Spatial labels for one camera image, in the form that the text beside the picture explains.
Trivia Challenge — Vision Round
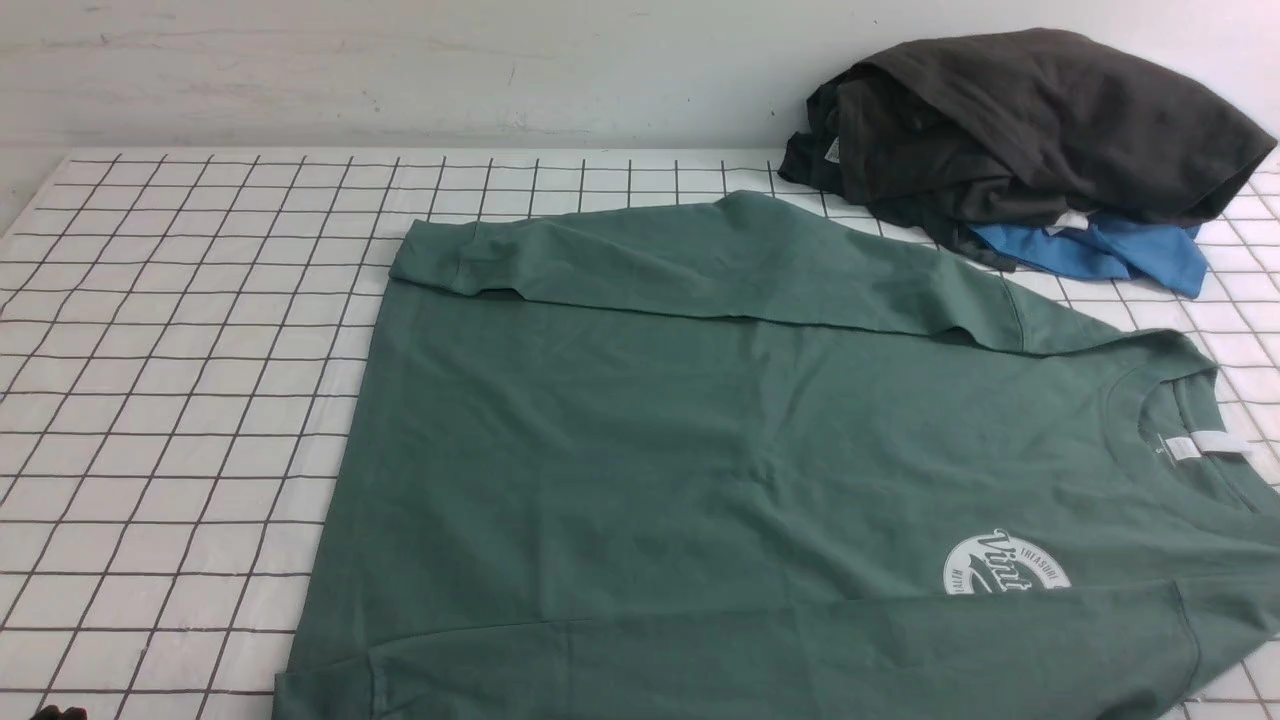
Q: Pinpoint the green long-sleeve shirt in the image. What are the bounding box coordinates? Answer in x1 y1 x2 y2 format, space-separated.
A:
273 192 1279 719

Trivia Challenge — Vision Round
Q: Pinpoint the dark grey crumpled garment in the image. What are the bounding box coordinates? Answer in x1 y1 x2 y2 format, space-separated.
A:
778 28 1277 272

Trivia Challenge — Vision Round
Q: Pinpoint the blue crumpled garment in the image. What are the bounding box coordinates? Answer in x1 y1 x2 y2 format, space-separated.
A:
969 211 1208 299

